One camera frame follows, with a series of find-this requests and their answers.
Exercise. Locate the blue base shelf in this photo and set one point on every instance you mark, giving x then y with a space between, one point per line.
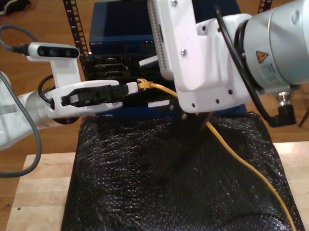
144 112

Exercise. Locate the black rack server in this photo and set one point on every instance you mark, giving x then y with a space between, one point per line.
112 68

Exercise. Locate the dark wooden chair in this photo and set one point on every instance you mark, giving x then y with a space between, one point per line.
306 114

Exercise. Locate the black bubble wrap mat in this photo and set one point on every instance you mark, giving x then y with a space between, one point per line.
147 197

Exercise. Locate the dark sneaker white sole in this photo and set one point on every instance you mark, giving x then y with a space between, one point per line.
11 5

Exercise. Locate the blue network switch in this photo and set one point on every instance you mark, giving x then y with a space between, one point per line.
120 23

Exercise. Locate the black perforated rack post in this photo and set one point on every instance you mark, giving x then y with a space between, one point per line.
72 24
269 1

